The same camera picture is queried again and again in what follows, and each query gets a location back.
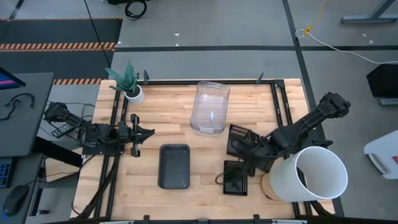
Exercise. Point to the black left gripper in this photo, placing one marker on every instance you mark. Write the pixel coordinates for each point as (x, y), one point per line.
(134, 137)

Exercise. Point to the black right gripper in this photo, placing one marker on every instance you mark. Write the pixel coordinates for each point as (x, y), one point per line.
(261, 151)

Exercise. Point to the black perforated basket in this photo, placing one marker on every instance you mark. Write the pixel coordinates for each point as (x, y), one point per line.
(270, 165)
(234, 186)
(237, 132)

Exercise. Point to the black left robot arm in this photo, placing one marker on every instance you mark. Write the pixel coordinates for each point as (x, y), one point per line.
(93, 133)

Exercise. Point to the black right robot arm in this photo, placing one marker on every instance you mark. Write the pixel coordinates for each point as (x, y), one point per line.
(311, 121)

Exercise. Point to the round wooden lamp base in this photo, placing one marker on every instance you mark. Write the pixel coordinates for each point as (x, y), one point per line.
(265, 188)

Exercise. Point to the white plant pot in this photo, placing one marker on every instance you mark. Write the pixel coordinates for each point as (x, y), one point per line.
(136, 97)

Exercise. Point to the white cylindrical bucket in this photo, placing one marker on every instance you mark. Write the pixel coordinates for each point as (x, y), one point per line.
(286, 179)

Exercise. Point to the green artificial plant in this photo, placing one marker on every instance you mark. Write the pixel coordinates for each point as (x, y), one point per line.
(126, 79)

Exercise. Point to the small black flat device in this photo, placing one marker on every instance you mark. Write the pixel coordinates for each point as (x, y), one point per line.
(63, 130)

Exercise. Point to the grey desk top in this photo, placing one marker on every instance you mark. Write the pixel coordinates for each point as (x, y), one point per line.
(28, 130)

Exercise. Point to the black mat with hazard stripes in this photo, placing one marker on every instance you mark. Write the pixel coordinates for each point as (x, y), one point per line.
(62, 31)

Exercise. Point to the white plastic object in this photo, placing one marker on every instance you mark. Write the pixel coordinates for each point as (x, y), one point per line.
(382, 152)

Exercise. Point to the dark keyboard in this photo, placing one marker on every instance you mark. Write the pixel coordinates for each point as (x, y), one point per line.
(4, 172)

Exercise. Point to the black computer mouse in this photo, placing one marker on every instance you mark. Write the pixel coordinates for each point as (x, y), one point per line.
(15, 200)

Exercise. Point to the computer monitor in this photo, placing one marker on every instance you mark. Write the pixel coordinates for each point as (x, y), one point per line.
(7, 81)

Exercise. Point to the black box on floor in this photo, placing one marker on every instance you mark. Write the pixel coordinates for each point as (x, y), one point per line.
(384, 81)

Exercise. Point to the grey metal table leg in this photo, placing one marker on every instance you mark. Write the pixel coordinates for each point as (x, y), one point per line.
(373, 19)

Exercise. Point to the black aluminium table frame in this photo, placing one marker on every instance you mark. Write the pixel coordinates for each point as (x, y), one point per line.
(174, 82)

